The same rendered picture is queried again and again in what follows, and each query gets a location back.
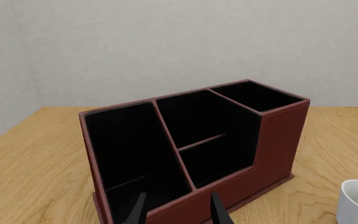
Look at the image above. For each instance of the red-brown desk caddy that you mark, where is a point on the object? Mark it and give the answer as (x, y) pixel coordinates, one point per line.
(278, 144)

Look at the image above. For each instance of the white mug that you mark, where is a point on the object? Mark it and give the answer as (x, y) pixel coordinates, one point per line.
(351, 205)

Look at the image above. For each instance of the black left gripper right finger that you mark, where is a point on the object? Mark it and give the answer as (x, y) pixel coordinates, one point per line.
(220, 213)

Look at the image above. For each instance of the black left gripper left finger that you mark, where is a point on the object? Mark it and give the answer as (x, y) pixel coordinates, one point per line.
(138, 213)

